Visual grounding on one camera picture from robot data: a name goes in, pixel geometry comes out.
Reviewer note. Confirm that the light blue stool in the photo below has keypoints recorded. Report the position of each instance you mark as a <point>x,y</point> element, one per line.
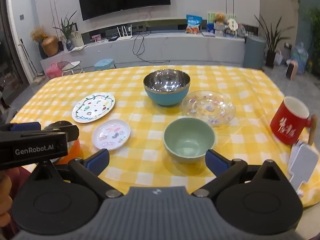
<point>105,63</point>

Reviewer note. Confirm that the person's left hand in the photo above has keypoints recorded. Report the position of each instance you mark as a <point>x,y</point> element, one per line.
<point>5,190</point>

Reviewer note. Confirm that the climbing green plant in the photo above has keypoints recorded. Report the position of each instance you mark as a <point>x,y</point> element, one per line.
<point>312,30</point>

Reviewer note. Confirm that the blue water jug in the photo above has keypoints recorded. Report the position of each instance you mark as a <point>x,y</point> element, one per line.
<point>299,57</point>

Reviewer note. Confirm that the small brown box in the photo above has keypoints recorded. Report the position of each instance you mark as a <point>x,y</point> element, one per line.
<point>291,70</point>

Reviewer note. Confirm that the white router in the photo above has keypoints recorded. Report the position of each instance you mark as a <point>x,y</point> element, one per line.
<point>124,38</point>

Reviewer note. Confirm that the brown teddy bear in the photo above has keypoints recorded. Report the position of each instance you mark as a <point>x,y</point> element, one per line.
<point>220,18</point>

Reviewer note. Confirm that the dried yellow flower bunch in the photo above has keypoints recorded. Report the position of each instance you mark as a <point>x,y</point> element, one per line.
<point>38,33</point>

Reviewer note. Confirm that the aloe plant in blue vase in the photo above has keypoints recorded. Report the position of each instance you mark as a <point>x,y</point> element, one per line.
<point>68,33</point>

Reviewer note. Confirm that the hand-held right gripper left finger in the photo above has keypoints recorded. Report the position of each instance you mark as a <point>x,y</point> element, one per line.
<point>98,158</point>

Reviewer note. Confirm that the small white printed plate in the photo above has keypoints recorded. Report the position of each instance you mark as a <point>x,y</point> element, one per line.
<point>111,135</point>

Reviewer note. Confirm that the orange steel bowl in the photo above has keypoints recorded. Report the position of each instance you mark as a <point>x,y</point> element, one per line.
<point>73,151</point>

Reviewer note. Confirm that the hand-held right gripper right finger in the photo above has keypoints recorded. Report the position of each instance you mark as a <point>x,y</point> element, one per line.
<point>215,160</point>

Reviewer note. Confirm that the white round stool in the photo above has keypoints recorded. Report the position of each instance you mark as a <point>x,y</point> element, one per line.
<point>71,66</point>

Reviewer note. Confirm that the gold vase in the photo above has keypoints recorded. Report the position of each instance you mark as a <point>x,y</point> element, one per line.
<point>50,46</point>

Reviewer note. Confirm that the large white painted plate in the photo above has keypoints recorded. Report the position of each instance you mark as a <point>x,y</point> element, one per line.
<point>93,107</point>

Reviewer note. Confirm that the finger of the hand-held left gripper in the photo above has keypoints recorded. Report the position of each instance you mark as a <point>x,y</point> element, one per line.
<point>67,132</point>
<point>25,126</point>

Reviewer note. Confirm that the clear glass printed plate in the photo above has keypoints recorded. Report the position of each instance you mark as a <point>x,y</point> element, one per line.
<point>207,107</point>

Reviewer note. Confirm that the pink basket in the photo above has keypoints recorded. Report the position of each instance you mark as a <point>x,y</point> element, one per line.
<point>53,71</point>

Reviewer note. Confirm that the blue snack bag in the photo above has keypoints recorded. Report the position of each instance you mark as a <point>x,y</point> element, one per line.
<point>193,23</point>

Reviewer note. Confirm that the tall potted leaf plant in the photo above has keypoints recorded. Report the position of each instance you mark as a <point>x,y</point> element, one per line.
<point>270,55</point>

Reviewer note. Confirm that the green ceramic bowl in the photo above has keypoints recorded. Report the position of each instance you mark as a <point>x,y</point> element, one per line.
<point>187,135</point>

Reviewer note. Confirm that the yellow checked tablecloth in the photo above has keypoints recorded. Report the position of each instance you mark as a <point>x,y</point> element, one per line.
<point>142,130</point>

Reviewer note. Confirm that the white paper bag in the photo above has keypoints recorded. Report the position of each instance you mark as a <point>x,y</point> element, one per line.
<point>77,38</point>

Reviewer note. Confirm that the grey cylindrical bin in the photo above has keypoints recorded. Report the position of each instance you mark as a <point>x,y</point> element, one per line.
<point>254,52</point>

